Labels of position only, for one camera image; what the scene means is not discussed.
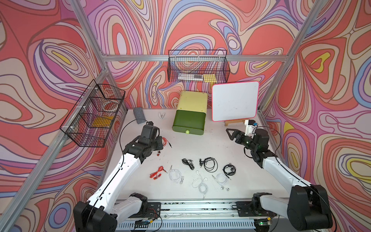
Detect green top drawer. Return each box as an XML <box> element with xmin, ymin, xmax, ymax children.
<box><xmin>172</xmin><ymin>110</ymin><xmax>206</xmax><ymax>135</ymax></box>

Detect pink framed whiteboard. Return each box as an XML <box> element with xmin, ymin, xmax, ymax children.
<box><xmin>212</xmin><ymin>81</ymin><xmax>259</xmax><ymax>122</ymax></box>

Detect yellow pink drawer cabinet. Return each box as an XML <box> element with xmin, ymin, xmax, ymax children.
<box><xmin>177</xmin><ymin>91</ymin><xmax>208</xmax><ymax>114</ymax></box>

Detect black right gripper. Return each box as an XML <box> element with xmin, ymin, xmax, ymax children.
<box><xmin>226</xmin><ymin>129</ymin><xmax>258</xmax><ymax>151</ymax></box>

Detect black wire basket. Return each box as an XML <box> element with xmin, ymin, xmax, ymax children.
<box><xmin>60</xmin><ymin>80</ymin><xmax>126</xmax><ymax>148</ymax></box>
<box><xmin>167</xmin><ymin>48</ymin><xmax>231</xmax><ymax>84</ymax></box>

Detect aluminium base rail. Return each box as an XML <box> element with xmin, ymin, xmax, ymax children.
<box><xmin>75</xmin><ymin>198</ymin><xmax>319</xmax><ymax>232</ymax></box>

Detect black wire basket left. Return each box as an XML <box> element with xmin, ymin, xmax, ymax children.
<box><xmin>60</xmin><ymin>80</ymin><xmax>126</xmax><ymax>148</ymax></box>

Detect red earphones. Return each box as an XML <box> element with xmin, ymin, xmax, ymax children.
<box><xmin>149</xmin><ymin>166</ymin><xmax>168</xmax><ymax>180</ymax></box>
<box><xmin>157</xmin><ymin>137</ymin><xmax>172</xmax><ymax>156</ymax></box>

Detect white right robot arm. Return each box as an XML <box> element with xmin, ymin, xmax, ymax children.
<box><xmin>226</xmin><ymin>128</ymin><xmax>337</xmax><ymax>231</ymax></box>

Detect black earphones left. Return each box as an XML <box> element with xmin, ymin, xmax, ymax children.
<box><xmin>182</xmin><ymin>158</ymin><xmax>195</xmax><ymax>170</ymax></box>

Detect white earphones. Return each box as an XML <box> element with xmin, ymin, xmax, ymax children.
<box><xmin>212</xmin><ymin>173</ymin><xmax>230</xmax><ymax>191</ymax></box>
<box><xmin>191</xmin><ymin>171</ymin><xmax>209</xmax><ymax>199</ymax></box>
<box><xmin>169</xmin><ymin>166</ymin><xmax>184</xmax><ymax>184</ymax></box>

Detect white earphones middle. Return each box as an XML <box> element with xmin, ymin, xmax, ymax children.
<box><xmin>191</xmin><ymin>171</ymin><xmax>209</xmax><ymax>199</ymax></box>

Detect grey felt eraser block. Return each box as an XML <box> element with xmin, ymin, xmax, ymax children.
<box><xmin>133</xmin><ymin>107</ymin><xmax>147</xmax><ymax>124</ymax></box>

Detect wooden whiteboard easel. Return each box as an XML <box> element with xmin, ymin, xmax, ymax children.
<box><xmin>224</xmin><ymin>119</ymin><xmax>246</xmax><ymax>126</ymax></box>

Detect black earphones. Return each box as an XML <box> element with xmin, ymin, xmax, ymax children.
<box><xmin>182</xmin><ymin>158</ymin><xmax>195</xmax><ymax>170</ymax></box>
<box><xmin>199</xmin><ymin>157</ymin><xmax>218</xmax><ymax>173</ymax></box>
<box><xmin>223</xmin><ymin>163</ymin><xmax>236</xmax><ymax>178</ymax></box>

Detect black earphones middle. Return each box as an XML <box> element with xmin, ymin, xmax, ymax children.
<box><xmin>199</xmin><ymin>157</ymin><xmax>218</xmax><ymax>173</ymax></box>

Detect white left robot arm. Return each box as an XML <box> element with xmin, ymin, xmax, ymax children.
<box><xmin>73</xmin><ymin>121</ymin><xmax>163</xmax><ymax>232</ymax></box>

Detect white earphones right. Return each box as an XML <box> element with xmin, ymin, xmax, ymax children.
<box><xmin>212</xmin><ymin>173</ymin><xmax>230</xmax><ymax>191</ymax></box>

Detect white earphones left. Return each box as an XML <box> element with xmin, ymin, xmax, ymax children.
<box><xmin>169</xmin><ymin>166</ymin><xmax>184</xmax><ymax>184</ymax></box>

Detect black wire basket back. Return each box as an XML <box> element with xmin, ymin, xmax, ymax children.
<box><xmin>167</xmin><ymin>48</ymin><xmax>231</xmax><ymax>84</ymax></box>

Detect black earphones right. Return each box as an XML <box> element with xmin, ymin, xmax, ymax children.
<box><xmin>223</xmin><ymin>163</ymin><xmax>236</xmax><ymax>178</ymax></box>

